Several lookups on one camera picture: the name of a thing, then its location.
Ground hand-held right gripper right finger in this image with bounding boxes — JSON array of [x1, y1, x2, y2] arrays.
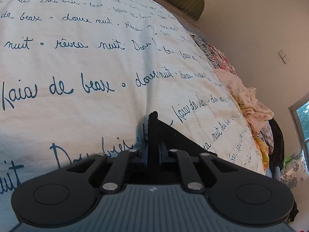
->
[[158, 141, 240, 194]]

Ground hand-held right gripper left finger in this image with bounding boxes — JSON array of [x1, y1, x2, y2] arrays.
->
[[64, 139, 149, 194]]

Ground pale pink crumpled cloth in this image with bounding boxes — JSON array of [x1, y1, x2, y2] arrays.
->
[[217, 70, 275, 136]]

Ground yellow cloth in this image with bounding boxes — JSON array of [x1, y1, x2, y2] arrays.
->
[[253, 135, 270, 168]]

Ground white blanket with script print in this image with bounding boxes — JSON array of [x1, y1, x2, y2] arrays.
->
[[0, 0, 269, 232]]

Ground lilac cloth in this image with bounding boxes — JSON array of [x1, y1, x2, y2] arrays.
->
[[259, 125, 275, 155]]

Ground pink red floral cloth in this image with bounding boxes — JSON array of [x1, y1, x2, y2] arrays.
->
[[207, 43, 239, 76]]

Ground zebra striped cloth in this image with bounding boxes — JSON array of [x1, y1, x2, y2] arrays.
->
[[190, 34, 225, 71]]

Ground black cloth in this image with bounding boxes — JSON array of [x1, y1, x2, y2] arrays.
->
[[267, 118, 286, 175]]

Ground floral patterned bag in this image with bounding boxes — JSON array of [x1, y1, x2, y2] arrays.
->
[[279, 152, 307, 189]]

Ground window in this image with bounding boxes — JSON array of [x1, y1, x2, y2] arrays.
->
[[288, 94, 309, 155]]

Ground white wall switch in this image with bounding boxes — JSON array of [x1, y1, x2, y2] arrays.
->
[[278, 49, 290, 65]]

